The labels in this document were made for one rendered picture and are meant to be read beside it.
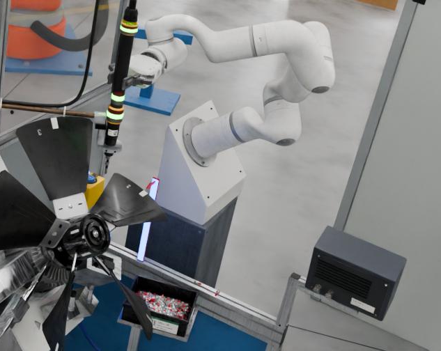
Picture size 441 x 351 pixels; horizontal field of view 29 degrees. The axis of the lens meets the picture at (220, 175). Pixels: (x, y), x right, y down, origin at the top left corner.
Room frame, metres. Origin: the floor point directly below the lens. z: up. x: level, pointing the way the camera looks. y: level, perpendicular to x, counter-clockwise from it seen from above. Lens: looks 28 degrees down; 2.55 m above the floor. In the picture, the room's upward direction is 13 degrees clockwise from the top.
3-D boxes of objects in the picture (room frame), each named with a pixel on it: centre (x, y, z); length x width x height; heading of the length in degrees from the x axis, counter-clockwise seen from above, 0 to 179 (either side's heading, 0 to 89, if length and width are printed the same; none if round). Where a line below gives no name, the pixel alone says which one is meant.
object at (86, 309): (2.03, 0.33, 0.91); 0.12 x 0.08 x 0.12; 71
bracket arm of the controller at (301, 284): (2.19, -0.40, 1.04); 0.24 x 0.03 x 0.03; 71
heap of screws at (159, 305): (2.19, 0.09, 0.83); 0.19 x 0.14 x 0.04; 86
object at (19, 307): (1.74, 0.44, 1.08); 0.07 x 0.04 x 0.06; 171
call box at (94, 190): (2.50, 0.47, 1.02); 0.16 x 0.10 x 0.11; 71
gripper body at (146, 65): (2.16, 0.28, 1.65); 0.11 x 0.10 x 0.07; 161
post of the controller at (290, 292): (2.23, -0.30, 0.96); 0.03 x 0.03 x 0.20; 71
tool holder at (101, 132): (2.06, 0.32, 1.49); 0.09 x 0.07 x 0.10; 106
